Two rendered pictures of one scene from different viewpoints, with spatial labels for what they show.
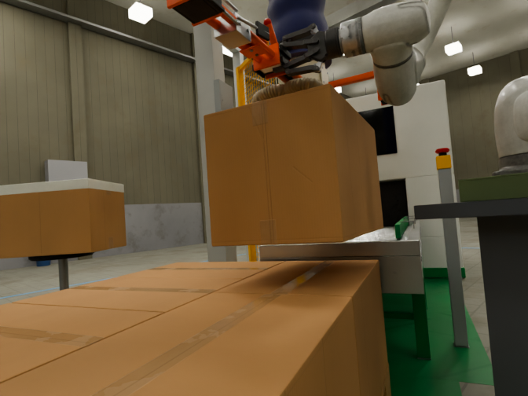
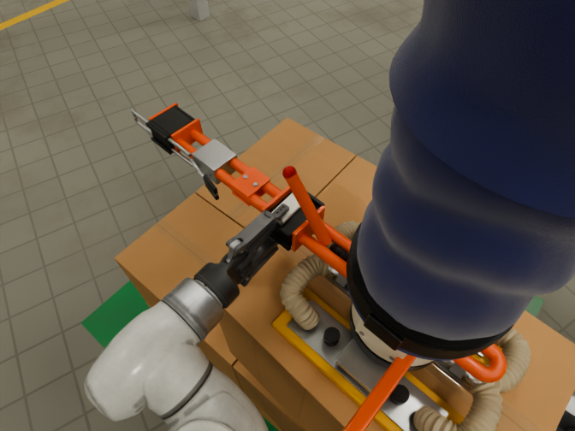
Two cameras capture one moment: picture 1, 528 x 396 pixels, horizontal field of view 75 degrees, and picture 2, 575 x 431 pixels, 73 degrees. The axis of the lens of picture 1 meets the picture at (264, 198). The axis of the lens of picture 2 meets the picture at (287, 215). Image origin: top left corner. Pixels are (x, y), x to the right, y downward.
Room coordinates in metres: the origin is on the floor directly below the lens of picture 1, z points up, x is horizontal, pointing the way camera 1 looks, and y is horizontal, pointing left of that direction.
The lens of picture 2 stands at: (1.09, -0.45, 1.79)
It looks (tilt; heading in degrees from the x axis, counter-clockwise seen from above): 55 degrees down; 105
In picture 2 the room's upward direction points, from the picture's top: straight up
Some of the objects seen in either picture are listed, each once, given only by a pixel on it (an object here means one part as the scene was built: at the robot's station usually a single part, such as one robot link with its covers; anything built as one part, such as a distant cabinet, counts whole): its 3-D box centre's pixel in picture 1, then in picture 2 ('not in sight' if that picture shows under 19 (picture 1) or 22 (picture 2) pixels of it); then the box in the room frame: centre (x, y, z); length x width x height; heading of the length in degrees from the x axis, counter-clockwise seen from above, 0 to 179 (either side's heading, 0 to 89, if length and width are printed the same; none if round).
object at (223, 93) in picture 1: (224, 103); not in sight; (2.58, 0.25, 1.62); 0.20 x 0.05 x 0.30; 156
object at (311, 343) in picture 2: not in sight; (363, 366); (1.17, -0.25, 1.09); 0.34 x 0.10 x 0.05; 153
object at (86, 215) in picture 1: (60, 218); not in sight; (2.08, 1.23, 0.82); 0.60 x 0.40 x 0.40; 86
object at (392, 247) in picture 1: (332, 249); not in sight; (1.53, -0.28, 0.58); 0.70 x 0.03 x 0.06; 66
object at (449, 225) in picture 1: (452, 249); not in sight; (1.85, -0.98, 0.50); 0.07 x 0.07 x 1.00; 66
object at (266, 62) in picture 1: (272, 62); (293, 217); (0.99, -0.05, 1.20); 0.10 x 0.08 x 0.06; 63
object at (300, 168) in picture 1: (305, 178); (371, 352); (1.21, -0.15, 0.87); 0.60 x 0.40 x 0.40; 152
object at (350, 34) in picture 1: (352, 38); (195, 306); (0.89, -0.26, 1.20); 0.09 x 0.06 x 0.09; 156
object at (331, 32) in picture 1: (324, 45); (228, 274); (0.92, -0.19, 1.20); 0.09 x 0.07 x 0.08; 66
